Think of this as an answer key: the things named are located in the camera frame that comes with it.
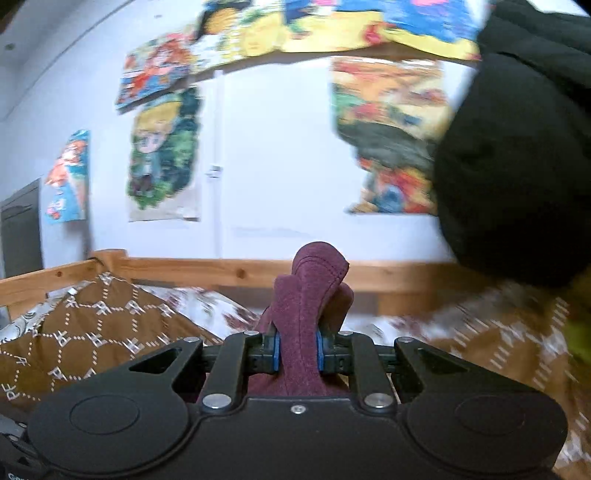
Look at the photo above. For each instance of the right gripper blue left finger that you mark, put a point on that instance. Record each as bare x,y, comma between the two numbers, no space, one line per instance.
259,352

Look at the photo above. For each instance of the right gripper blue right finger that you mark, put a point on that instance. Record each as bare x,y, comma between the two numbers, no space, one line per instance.
335,352

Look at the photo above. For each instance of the maroon long sleeve shirt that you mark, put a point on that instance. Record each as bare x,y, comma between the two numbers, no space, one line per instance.
313,296

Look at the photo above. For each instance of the white floral pillow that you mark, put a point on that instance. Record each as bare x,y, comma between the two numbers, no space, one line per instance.
222,316

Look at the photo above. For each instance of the brown PF patterned duvet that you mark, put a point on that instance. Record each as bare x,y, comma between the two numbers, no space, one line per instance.
513,330

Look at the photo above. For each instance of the anime girl green poster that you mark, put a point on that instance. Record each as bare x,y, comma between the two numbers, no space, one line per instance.
163,171

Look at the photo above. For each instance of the yellow-green cloth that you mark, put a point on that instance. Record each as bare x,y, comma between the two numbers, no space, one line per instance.
578,336

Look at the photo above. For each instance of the colourful flower poster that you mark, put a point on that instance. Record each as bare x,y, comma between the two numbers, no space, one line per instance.
393,114

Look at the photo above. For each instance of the orange blue anime poster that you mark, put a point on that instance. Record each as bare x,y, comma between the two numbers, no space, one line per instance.
68,178

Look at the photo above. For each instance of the black hanging jacket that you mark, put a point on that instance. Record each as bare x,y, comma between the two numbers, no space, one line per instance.
512,172

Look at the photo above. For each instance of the red cartoon poster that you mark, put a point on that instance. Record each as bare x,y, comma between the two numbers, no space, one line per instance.
153,67

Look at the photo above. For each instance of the wooden bed frame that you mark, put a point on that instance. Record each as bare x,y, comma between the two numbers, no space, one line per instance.
402,288

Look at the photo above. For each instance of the white wall conduit pipe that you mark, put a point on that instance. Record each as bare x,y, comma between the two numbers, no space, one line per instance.
215,171

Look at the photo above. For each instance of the colourful wall tapestry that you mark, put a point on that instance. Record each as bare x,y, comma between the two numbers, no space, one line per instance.
230,31

